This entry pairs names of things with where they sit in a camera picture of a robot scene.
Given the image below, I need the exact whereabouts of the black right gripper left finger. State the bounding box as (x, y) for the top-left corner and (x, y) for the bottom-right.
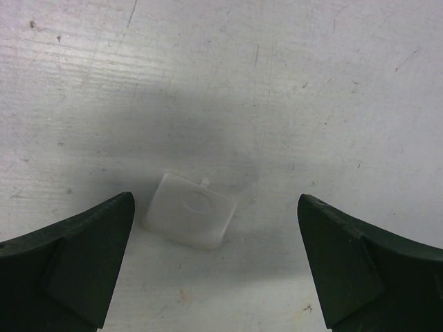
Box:
(1, 192), (134, 331)

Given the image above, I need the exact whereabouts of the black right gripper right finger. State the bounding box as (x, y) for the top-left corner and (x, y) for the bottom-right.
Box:
(298, 194), (442, 331)

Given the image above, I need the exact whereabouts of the white battery cover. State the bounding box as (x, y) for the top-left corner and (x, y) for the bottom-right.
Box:
(143, 173), (237, 249)

